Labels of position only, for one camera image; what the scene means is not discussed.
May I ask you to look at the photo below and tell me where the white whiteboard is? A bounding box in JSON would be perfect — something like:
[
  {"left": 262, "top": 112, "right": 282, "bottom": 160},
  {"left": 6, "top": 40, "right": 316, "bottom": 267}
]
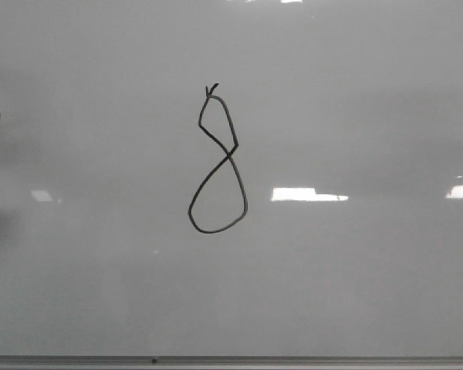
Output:
[{"left": 0, "top": 1, "right": 463, "bottom": 358}]

